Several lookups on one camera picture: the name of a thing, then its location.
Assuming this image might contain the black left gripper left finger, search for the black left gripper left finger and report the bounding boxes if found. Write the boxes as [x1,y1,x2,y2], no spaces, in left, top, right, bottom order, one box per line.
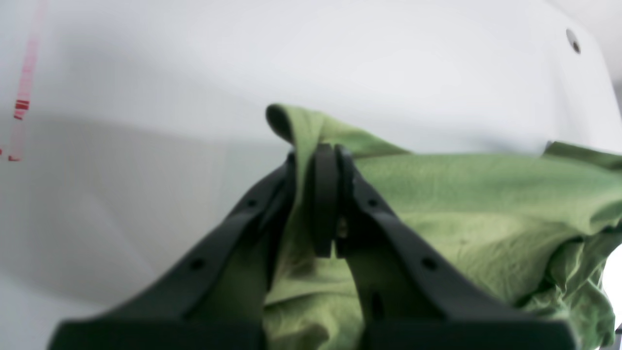
[49,151,296,350]

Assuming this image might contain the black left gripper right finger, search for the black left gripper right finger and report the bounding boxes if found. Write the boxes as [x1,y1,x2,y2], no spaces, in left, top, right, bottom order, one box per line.
[311,144,577,350]

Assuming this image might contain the green T-shirt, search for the green T-shirt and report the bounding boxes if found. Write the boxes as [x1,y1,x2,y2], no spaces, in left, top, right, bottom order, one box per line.
[204,103,622,350]

